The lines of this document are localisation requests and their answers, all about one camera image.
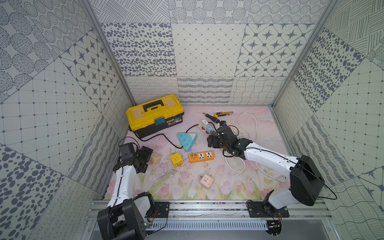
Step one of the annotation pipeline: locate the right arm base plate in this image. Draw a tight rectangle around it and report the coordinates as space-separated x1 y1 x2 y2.
246 200 290 220

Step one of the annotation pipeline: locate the teal triangular power strip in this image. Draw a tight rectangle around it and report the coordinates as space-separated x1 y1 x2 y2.
177 133 197 152

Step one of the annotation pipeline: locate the black orange screwdriver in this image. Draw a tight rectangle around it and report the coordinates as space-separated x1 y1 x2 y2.
203 113 220 123

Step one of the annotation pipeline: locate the grey blue plug adapter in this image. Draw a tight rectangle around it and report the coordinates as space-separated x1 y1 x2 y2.
206 125 216 135

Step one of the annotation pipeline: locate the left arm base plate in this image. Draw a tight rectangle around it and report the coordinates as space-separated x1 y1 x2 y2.
145 202 170 219

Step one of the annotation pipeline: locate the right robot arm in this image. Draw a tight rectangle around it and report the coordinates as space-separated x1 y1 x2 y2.
207 126 326 210

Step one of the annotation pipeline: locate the yellow cube adapter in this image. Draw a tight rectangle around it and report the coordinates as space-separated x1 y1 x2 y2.
170 153 184 168

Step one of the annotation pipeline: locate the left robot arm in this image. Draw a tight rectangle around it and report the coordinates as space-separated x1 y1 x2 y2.
97 143 155 240

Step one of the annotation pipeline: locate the yellow black plastic toolbox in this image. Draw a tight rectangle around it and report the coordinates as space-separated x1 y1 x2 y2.
126 95 184 138

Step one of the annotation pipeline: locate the cream deer cube adapter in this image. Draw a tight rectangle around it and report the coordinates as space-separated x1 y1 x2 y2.
200 174 214 190

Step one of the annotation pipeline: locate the orange power strip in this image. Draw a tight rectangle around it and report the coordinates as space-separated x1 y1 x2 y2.
189 151 215 164

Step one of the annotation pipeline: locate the cream dragon cube adapter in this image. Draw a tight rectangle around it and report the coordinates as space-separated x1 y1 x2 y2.
148 153 162 166

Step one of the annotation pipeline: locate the yellow utility knife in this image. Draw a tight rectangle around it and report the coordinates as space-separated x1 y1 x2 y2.
214 112 233 117

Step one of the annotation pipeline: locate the aluminium rail frame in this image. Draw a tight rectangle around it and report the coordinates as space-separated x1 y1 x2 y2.
83 179 334 223

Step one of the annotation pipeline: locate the white power cable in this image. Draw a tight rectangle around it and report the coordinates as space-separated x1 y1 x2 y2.
224 113 286 182

